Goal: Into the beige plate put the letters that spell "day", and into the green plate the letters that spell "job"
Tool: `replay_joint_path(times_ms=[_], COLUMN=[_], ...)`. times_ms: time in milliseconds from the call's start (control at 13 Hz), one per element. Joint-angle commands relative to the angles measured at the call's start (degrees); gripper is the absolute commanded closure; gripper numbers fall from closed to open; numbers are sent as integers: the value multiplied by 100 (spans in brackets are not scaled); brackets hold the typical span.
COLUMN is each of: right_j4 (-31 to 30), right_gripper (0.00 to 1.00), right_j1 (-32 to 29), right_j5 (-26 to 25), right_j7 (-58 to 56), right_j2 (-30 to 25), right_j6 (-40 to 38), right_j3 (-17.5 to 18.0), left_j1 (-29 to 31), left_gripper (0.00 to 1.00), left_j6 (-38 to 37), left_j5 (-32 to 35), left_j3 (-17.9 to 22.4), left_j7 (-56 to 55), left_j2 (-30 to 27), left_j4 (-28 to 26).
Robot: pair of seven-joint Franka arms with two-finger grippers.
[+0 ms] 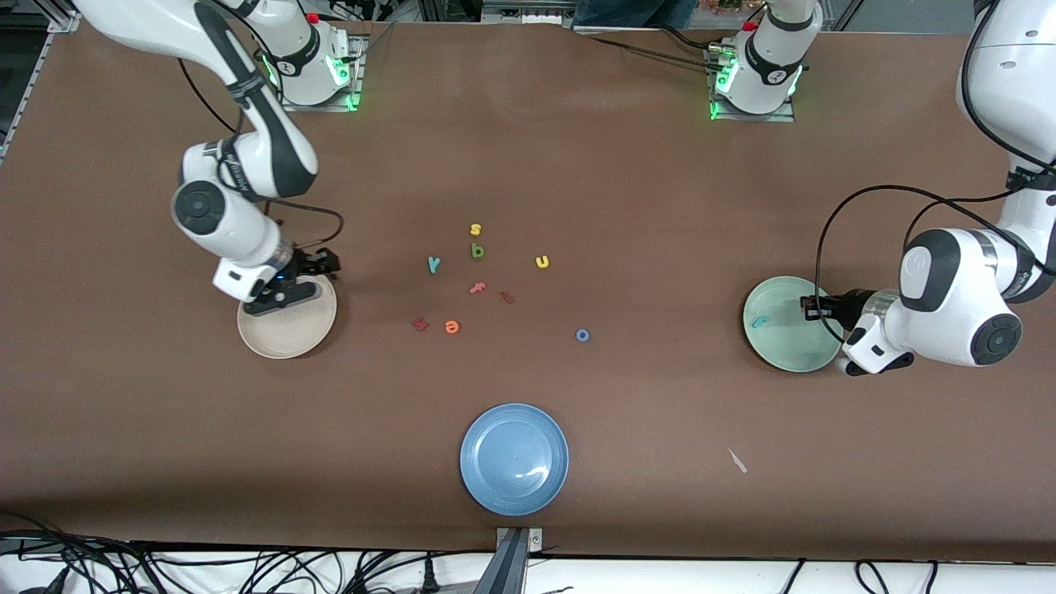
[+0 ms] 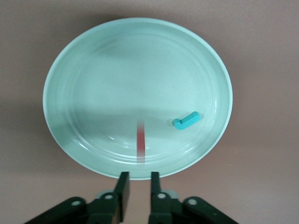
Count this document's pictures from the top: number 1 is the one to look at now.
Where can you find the white paper scrap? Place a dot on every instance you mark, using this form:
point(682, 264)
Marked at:
point(737, 462)

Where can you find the aluminium left arm base plate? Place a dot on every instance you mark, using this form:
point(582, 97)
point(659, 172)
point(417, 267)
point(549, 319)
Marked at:
point(751, 117)

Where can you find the aluminium side frame profile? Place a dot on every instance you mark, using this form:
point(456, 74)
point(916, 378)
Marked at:
point(62, 21)

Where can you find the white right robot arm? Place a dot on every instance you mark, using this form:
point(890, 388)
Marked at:
point(223, 223)

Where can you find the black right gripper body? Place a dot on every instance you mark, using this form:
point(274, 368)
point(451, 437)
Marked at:
point(307, 263)

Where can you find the blue round plate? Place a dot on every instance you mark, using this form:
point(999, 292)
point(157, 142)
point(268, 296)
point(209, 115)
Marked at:
point(514, 459)

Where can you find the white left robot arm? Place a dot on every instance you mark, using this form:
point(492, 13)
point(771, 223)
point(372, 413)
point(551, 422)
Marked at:
point(949, 297)

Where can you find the aluminium right arm base plate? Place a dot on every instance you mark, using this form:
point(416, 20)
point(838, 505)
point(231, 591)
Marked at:
point(356, 62)

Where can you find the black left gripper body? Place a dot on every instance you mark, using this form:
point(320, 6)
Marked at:
point(846, 304)

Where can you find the green round plate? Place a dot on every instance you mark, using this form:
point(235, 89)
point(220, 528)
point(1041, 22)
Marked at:
point(784, 342)

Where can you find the beige round plate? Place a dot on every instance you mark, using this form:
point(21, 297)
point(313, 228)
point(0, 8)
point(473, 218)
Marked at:
point(289, 334)

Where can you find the brown table cover sheet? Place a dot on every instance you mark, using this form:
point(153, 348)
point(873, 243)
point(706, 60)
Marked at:
point(577, 165)

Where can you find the metal camera mount pole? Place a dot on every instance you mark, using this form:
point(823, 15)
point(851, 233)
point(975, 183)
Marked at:
point(511, 569)

